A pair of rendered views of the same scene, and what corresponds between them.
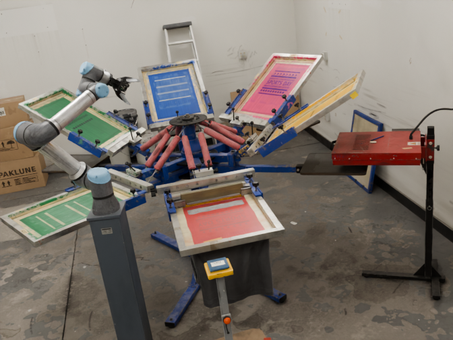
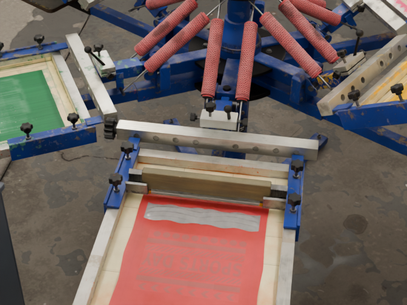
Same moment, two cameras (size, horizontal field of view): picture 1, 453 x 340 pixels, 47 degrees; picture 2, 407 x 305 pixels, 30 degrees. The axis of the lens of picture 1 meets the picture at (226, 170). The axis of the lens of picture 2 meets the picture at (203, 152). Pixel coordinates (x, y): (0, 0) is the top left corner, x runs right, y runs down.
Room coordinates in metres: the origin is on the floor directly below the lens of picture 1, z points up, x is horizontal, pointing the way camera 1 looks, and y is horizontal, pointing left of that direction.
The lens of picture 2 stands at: (1.41, -0.40, 2.63)
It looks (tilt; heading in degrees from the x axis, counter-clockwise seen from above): 40 degrees down; 17
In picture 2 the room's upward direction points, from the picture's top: 1 degrees clockwise
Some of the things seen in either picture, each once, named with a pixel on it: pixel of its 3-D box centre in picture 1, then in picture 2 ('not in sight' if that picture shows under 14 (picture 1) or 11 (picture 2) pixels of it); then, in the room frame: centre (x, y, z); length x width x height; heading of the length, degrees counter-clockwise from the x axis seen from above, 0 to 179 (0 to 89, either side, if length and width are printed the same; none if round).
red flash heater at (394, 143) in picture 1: (379, 148); not in sight; (3.44, -1.08, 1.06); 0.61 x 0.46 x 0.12; 69
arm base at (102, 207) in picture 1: (104, 201); not in sight; (2.66, 0.68, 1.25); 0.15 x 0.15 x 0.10
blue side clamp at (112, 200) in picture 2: (170, 206); (122, 180); (3.09, 0.39, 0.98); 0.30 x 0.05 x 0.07; 9
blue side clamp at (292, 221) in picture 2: (253, 189); (293, 200); (3.18, -0.16, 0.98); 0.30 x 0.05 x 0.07; 9
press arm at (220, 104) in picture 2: not in sight; (220, 120); (3.46, 0.17, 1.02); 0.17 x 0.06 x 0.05; 9
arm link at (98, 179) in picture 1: (99, 181); not in sight; (2.66, 0.69, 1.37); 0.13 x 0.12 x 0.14; 43
